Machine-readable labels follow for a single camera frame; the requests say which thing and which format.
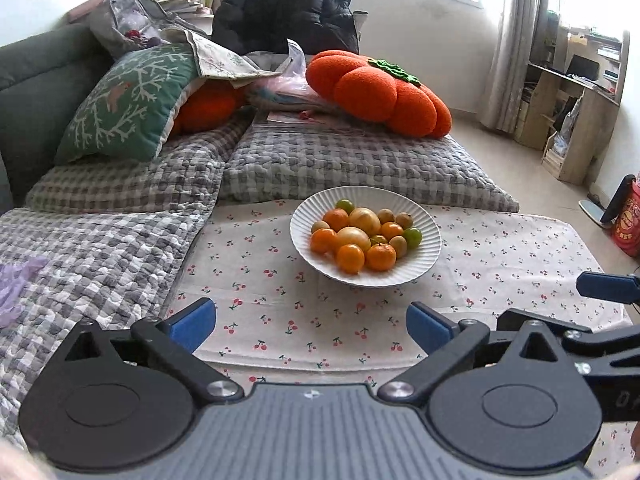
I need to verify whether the grey checkered sofa blanket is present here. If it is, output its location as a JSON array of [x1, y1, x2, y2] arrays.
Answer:
[[1, 110, 253, 445]]

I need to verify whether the plastic bag on sofa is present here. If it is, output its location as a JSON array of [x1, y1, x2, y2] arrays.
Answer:
[[244, 39, 340, 114]]

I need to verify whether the green patterned pillow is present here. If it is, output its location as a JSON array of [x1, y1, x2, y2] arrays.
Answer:
[[54, 44, 203, 165]]

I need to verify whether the grey curtain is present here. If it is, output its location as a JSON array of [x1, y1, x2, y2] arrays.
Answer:
[[477, 0, 548, 134]]

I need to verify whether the black down jacket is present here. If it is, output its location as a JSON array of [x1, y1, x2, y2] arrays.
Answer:
[[210, 0, 359, 55]]

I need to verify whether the small yellow-green fruit in plate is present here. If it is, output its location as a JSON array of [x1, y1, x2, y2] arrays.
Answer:
[[370, 234, 387, 245]]

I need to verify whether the smooth orange fruit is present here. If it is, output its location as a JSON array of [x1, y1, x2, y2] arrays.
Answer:
[[335, 244, 366, 275], [309, 228, 337, 255]]

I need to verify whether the large yellow fruit back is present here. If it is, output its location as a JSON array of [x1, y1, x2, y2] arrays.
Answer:
[[349, 207, 382, 237]]

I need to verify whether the large yellow fruit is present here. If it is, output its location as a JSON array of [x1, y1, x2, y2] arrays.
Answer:
[[349, 207, 382, 237], [335, 226, 371, 252]]

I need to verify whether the brown longan fruit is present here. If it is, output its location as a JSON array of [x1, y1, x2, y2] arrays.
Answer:
[[378, 208, 396, 224]]

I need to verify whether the large yellow fruit front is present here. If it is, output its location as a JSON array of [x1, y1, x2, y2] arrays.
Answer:
[[335, 226, 371, 252]]

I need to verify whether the dark green sofa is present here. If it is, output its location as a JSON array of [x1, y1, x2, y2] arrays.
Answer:
[[1, 24, 113, 212]]

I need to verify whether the red printed bag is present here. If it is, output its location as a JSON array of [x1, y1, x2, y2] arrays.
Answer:
[[612, 178, 640, 257]]

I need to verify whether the green lime fruit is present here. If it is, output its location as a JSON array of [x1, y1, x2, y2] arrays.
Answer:
[[402, 226, 423, 250]]

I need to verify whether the brown longan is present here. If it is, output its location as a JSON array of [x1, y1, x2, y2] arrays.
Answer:
[[388, 235, 408, 259], [311, 220, 330, 233], [395, 212, 413, 230]]

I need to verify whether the white ribbed plate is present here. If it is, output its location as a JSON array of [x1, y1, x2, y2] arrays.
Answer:
[[290, 185, 442, 288]]

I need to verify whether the stemmed orange tangerine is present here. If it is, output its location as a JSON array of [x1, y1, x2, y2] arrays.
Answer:
[[366, 244, 397, 272]]

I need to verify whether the cherry print cloth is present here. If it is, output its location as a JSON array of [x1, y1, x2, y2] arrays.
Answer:
[[168, 200, 630, 388]]

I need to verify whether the wooden desk shelf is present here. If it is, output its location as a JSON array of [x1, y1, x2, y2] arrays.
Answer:
[[514, 11, 630, 185]]

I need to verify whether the orange persimmon plush cushion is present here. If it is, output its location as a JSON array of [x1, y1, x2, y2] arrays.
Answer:
[[306, 50, 452, 139]]

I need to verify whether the small orange fruit in plate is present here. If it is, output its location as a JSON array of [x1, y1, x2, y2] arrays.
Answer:
[[380, 222, 405, 242]]

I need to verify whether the brown longan front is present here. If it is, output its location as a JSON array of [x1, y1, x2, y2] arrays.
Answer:
[[388, 235, 408, 259]]

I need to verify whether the grey checkered quilt cushion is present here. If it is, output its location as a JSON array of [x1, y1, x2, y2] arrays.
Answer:
[[219, 119, 520, 212]]

